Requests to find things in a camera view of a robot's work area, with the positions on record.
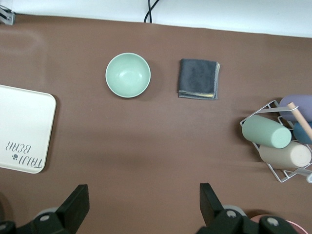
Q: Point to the cream tray with bear print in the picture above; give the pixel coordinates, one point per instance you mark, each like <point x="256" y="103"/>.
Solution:
<point x="24" y="122"/>

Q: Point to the mint green bowl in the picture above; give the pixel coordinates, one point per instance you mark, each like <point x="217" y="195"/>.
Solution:
<point x="128" y="75"/>

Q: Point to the beige cup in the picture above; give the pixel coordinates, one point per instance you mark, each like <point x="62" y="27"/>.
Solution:
<point x="285" y="154"/>

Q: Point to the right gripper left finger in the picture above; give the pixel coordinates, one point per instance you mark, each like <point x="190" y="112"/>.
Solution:
<point x="73" y="209"/>

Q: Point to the purple cup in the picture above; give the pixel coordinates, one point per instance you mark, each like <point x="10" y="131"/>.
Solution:
<point x="299" y="102"/>

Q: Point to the pink bowl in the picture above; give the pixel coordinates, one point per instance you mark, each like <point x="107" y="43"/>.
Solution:
<point x="295" y="226"/>

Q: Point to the folded dark grey cloth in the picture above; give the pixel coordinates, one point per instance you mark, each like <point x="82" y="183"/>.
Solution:
<point x="198" y="79"/>

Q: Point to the dark blue cup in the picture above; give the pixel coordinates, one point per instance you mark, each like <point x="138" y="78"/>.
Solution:
<point x="299" y="132"/>

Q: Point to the mint green cup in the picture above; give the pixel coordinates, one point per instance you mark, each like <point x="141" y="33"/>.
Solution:
<point x="265" y="131"/>

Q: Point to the metal table edge bracket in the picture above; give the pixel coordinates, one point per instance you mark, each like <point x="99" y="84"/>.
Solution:
<point x="7" y="17"/>

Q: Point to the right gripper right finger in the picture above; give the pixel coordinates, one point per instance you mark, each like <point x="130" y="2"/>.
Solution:
<point x="214" y="214"/>

